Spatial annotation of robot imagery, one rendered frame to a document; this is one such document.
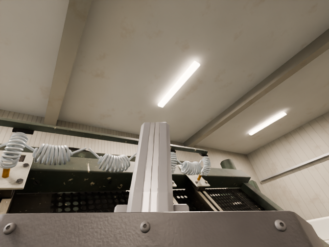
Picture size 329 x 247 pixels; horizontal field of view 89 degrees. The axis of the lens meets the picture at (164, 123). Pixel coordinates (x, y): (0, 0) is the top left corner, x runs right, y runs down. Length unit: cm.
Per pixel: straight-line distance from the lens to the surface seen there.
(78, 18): 251
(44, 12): 281
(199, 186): 95
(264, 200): 142
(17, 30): 304
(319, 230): 551
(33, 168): 73
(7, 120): 66
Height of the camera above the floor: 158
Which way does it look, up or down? 34 degrees up
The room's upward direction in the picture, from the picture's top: 13 degrees counter-clockwise
